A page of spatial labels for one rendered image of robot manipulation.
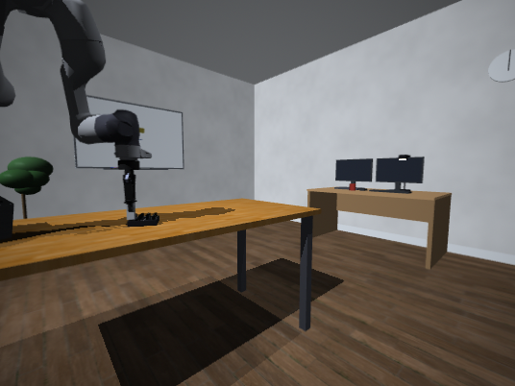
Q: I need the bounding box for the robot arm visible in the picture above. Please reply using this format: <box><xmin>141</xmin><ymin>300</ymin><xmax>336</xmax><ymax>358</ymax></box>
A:
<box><xmin>0</xmin><ymin>0</ymin><xmax>152</xmax><ymax>160</ymax></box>

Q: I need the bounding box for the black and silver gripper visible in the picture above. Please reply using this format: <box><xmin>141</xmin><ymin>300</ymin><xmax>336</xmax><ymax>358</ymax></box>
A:
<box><xmin>118</xmin><ymin>160</ymin><xmax>139</xmax><ymax>220</ymax></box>

